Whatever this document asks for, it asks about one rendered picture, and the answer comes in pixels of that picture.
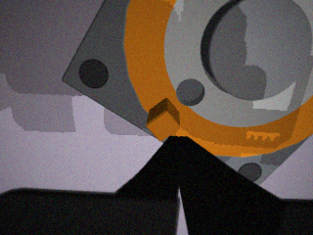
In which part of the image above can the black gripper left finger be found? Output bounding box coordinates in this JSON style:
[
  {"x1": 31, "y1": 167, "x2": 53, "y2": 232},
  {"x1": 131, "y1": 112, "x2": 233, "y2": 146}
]
[{"x1": 0, "y1": 136, "x2": 182, "y2": 235}]

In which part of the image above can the orange round plate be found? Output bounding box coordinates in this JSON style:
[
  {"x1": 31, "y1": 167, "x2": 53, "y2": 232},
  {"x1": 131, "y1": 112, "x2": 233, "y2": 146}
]
[{"x1": 122, "y1": 0, "x2": 313, "y2": 158}]

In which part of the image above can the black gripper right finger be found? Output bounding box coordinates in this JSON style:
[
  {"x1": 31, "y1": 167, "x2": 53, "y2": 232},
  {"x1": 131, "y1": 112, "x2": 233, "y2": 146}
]
[{"x1": 179, "y1": 136, "x2": 313, "y2": 235}]

